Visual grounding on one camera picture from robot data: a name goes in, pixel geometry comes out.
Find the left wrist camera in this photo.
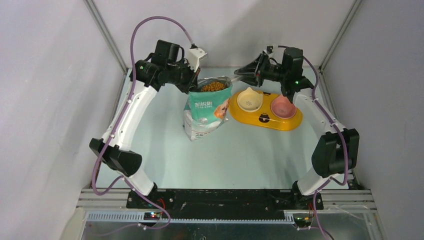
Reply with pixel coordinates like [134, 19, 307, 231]
[186, 47, 208, 72]

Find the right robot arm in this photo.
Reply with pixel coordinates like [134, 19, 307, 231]
[234, 45, 360, 209]

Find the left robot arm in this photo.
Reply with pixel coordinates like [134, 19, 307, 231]
[89, 40, 208, 208]

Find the pink ceramic bowl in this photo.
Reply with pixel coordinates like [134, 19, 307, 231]
[270, 94, 297, 119]

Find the cream ceramic bowl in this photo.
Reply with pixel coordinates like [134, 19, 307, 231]
[236, 87, 263, 113]

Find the clear plastic scoop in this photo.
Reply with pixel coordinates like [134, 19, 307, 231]
[229, 74, 243, 83]

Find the brown pet food kibble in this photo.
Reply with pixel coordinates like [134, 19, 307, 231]
[200, 81, 227, 92]

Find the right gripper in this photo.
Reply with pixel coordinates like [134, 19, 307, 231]
[235, 53, 289, 88]

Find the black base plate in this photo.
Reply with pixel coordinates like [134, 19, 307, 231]
[126, 189, 324, 221]

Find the yellow double bowl stand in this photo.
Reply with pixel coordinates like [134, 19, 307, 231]
[229, 90, 303, 131]

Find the green pet food bag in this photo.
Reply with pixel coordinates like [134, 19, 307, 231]
[183, 76, 233, 141]

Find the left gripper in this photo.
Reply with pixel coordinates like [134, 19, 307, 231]
[165, 58, 199, 94]

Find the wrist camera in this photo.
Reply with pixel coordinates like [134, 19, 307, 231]
[186, 47, 208, 72]
[262, 45, 278, 56]

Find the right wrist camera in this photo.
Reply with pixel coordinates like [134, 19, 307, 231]
[262, 45, 278, 56]

